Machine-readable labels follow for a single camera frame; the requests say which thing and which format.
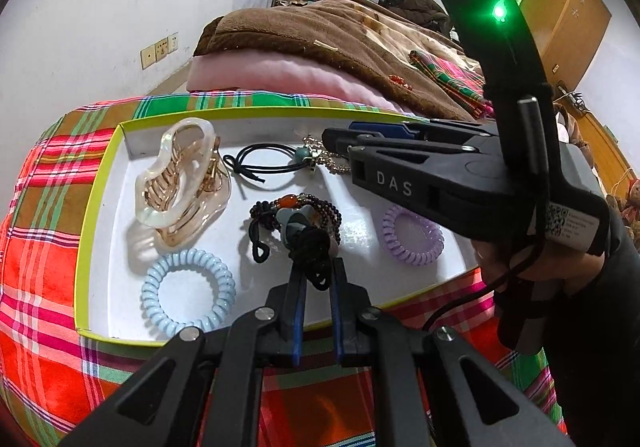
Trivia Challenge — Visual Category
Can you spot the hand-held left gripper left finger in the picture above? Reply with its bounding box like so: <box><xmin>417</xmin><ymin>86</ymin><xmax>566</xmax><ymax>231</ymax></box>
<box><xmin>70</xmin><ymin>269</ymin><xmax>307</xmax><ymax>447</ymax></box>

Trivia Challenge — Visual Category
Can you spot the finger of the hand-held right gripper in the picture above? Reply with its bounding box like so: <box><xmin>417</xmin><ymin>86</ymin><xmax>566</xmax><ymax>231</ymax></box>
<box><xmin>348</xmin><ymin>120</ymin><xmax>493</xmax><ymax>138</ymax></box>
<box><xmin>322</xmin><ymin>127</ymin><xmax>501</xmax><ymax>163</ymax></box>

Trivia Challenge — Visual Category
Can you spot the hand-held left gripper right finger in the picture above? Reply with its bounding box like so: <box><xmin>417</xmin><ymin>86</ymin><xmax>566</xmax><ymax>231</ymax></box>
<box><xmin>327</xmin><ymin>258</ymin><xmax>576</xmax><ymax>447</ymax></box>

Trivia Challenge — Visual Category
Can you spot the black cord hair tie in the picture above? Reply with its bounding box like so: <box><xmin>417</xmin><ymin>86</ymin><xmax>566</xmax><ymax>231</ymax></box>
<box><xmin>250</xmin><ymin>207</ymin><xmax>335</xmax><ymax>291</ymax></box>

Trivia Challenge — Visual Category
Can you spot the yellow-green cardboard box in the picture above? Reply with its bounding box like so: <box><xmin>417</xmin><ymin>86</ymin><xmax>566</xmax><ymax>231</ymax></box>
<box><xmin>74</xmin><ymin>103</ymin><xmax>483</xmax><ymax>343</ymax></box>

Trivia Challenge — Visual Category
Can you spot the thin black elastic hair tie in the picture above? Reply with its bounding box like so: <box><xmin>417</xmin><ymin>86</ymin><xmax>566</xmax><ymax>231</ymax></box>
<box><xmin>222</xmin><ymin>143</ymin><xmax>321</xmax><ymax>184</ymax></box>

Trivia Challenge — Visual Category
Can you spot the purple spiral hair tie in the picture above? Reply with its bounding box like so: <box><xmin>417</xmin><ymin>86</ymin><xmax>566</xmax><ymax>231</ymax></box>
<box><xmin>382</xmin><ymin>204</ymin><xmax>445</xmax><ymax>268</ymax></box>

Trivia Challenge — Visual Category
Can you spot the dark beaded bracelet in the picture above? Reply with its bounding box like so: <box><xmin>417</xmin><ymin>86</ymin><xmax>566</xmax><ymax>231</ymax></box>
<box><xmin>249</xmin><ymin>194</ymin><xmax>343</xmax><ymax>246</ymax></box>

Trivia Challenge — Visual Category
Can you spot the light blue spiral hair tie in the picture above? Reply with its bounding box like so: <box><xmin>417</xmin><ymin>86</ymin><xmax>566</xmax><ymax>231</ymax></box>
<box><xmin>140</xmin><ymin>248</ymin><xmax>237</xmax><ymax>333</ymax></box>

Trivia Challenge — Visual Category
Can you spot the person's right forearm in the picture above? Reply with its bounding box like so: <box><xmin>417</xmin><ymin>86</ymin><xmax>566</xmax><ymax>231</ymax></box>
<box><xmin>545</xmin><ymin>207</ymin><xmax>640</xmax><ymax>447</ymax></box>

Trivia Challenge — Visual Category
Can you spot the person's right hand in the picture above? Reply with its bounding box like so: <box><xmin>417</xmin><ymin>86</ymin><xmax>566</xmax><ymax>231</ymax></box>
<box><xmin>472</xmin><ymin>239</ymin><xmax>601</xmax><ymax>295</ymax></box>

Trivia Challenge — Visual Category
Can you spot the folded plaid cloth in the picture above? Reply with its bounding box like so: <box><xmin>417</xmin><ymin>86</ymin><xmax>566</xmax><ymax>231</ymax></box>
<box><xmin>409</xmin><ymin>50</ymin><xmax>495</xmax><ymax>119</ymax></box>

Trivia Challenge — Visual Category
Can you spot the brown blanket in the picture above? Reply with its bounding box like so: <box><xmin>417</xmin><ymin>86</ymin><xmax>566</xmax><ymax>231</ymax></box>
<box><xmin>194</xmin><ymin>0</ymin><xmax>493</xmax><ymax>123</ymax></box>

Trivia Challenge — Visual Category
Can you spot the dark clothing pile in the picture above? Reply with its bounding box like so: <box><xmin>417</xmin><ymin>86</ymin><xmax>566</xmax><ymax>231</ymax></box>
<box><xmin>384</xmin><ymin>0</ymin><xmax>452</xmax><ymax>34</ymax></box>

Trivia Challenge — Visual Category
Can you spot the wooden wardrobe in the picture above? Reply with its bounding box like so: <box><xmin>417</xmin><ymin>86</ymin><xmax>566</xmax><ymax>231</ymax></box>
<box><xmin>517</xmin><ymin>0</ymin><xmax>613</xmax><ymax>89</ymax></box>

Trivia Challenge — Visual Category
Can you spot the clear hair claw clip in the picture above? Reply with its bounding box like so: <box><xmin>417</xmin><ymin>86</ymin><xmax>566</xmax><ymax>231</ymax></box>
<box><xmin>122</xmin><ymin>116</ymin><xmax>232</xmax><ymax>250</ymax></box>

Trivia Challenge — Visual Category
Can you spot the plaid bed sheet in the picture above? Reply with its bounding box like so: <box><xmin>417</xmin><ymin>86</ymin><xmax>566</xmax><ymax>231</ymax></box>
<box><xmin>0</xmin><ymin>94</ymin><xmax>566</xmax><ymax>447</ymax></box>

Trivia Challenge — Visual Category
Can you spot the black cable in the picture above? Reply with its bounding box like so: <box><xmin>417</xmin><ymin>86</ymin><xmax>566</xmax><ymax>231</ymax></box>
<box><xmin>422</xmin><ymin>97</ymin><xmax>551</xmax><ymax>333</ymax></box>

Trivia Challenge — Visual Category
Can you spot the wall socket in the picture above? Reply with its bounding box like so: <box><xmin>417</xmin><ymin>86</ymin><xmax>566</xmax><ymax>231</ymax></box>
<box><xmin>140</xmin><ymin>33</ymin><xmax>180</xmax><ymax>70</ymax></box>

